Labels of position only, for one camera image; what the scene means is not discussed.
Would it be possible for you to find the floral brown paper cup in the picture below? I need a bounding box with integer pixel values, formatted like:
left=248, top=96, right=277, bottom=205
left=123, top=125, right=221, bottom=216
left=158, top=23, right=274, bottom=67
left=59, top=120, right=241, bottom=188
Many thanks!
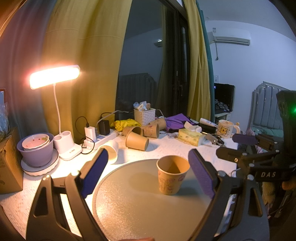
left=156, top=155, right=190, bottom=195

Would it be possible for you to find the brown cup near basket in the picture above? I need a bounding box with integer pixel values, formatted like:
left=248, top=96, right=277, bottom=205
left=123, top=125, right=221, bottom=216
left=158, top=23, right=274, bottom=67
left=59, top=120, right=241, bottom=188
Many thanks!
left=150, top=118, right=167, bottom=131

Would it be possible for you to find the floral brown cup lying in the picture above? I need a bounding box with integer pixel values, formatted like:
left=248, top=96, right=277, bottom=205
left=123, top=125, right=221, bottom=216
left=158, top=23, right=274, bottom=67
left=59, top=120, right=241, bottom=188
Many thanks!
left=141, top=123, right=159, bottom=138

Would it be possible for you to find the white paper cup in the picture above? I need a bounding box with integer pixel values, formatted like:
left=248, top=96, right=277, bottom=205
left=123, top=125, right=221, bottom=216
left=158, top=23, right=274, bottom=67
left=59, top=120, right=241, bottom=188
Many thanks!
left=100, top=140, right=119, bottom=164

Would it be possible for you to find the plain brown paper cup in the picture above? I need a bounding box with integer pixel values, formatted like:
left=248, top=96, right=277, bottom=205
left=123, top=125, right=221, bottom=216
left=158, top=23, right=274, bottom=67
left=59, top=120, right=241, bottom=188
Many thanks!
left=125, top=132, right=149, bottom=151

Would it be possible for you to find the brown cup open front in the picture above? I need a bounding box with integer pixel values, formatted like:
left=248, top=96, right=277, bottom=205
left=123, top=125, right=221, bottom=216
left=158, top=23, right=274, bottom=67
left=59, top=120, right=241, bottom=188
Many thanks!
left=122, top=126, right=143, bottom=136

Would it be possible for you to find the operator hand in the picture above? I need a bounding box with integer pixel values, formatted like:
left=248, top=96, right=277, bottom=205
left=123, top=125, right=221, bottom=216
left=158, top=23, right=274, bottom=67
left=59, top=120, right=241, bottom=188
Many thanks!
left=119, top=237, right=155, bottom=241

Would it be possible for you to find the grey padded headboard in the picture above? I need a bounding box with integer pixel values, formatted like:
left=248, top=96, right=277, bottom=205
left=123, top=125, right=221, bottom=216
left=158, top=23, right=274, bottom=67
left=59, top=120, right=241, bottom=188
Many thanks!
left=248, top=81, right=286, bottom=138

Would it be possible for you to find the cream bear mug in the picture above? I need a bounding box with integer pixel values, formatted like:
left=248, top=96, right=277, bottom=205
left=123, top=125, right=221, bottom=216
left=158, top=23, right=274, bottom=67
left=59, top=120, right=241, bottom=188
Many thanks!
left=216, top=120, right=240, bottom=138

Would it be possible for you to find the black pouch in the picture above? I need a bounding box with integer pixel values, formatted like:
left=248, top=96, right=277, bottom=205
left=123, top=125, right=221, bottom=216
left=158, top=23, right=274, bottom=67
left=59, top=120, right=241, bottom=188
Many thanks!
left=199, top=123, right=217, bottom=134

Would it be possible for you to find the yellow tissue box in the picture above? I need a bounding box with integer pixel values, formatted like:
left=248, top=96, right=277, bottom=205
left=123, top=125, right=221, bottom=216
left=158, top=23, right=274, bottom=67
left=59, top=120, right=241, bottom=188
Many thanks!
left=178, top=128, right=205, bottom=147

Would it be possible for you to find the white round plate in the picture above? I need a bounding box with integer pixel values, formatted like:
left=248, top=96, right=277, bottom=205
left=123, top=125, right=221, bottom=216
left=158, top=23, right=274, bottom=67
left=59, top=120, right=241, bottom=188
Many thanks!
left=21, top=148, right=60, bottom=176

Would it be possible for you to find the cardboard box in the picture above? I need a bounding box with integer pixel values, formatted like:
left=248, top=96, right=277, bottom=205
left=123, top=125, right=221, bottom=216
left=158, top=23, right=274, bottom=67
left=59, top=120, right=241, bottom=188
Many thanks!
left=0, top=128, right=23, bottom=194

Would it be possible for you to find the white tube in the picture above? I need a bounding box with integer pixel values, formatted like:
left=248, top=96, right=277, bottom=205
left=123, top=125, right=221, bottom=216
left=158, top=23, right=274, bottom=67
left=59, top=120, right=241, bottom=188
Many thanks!
left=199, top=118, right=217, bottom=128

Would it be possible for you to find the black monitor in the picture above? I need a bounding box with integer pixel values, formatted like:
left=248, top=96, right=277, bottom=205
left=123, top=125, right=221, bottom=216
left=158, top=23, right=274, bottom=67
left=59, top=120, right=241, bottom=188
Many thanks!
left=214, top=83, right=235, bottom=114

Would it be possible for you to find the yellow curtain right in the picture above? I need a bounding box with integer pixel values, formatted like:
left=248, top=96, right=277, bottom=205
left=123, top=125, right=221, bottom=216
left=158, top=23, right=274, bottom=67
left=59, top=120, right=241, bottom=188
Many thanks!
left=184, top=0, right=211, bottom=121

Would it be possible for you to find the yellow curtain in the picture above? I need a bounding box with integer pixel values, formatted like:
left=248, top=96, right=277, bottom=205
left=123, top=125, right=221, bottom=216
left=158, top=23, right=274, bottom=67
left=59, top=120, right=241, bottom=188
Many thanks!
left=184, top=0, right=211, bottom=121
left=41, top=1, right=132, bottom=143

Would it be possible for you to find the purple cloth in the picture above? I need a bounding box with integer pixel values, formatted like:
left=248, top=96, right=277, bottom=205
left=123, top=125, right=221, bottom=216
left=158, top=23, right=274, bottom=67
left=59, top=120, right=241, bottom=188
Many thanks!
left=165, top=113, right=196, bottom=133

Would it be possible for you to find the purple bowl with dish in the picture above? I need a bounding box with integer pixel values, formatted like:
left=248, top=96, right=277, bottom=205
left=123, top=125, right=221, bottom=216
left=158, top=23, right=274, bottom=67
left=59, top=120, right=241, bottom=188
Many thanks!
left=17, top=133, right=54, bottom=167

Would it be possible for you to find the white desk lamp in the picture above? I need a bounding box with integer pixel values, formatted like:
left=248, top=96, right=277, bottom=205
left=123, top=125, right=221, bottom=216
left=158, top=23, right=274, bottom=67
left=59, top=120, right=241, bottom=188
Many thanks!
left=29, top=64, right=83, bottom=161

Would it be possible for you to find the round grey placemat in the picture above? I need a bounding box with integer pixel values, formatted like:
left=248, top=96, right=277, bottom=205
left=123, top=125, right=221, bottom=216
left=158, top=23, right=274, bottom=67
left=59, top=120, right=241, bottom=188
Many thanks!
left=92, top=159, right=211, bottom=240

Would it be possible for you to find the white power strip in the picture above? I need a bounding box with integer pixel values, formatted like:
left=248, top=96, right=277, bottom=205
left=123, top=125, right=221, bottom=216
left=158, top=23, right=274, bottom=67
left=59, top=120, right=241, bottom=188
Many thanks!
left=82, top=130, right=119, bottom=150

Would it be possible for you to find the white charger plug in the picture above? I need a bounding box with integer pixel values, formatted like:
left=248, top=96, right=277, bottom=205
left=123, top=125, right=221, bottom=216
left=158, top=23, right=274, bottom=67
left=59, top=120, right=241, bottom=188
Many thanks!
left=84, top=126, right=97, bottom=142

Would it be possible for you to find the white plastic basket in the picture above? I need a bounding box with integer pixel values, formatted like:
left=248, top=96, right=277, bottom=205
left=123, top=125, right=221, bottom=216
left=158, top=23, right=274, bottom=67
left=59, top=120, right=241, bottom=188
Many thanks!
left=134, top=108, right=156, bottom=126

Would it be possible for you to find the white air conditioner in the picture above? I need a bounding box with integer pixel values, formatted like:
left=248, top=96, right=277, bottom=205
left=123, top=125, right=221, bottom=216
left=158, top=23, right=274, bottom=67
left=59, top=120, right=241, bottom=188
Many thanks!
left=207, top=28, right=251, bottom=46

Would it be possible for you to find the black power adapter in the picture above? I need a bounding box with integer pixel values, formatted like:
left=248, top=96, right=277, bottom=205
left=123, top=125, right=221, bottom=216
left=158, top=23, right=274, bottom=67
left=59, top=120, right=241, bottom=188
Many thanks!
left=98, top=120, right=110, bottom=136

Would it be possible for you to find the yellow plastic bag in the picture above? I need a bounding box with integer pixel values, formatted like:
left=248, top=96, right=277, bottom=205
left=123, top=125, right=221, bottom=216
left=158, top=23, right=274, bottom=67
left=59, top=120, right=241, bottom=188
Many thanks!
left=110, top=118, right=141, bottom=132

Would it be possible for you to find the yellow curtain left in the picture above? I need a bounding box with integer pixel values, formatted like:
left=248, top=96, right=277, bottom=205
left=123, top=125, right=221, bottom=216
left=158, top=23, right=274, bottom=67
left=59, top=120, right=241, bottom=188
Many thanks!
left=41, top=1, right=132, bottom=143

